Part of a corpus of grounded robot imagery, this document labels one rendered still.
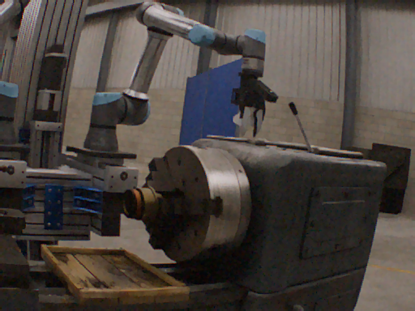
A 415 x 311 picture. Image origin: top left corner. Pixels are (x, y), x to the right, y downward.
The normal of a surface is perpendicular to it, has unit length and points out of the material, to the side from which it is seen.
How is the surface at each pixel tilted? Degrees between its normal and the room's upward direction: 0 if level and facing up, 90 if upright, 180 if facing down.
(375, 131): 90
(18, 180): 90
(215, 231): 103
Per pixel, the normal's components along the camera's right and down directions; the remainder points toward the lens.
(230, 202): 0.58, -0.14
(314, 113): -0.62, -0.04
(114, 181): 0.68, 0.12
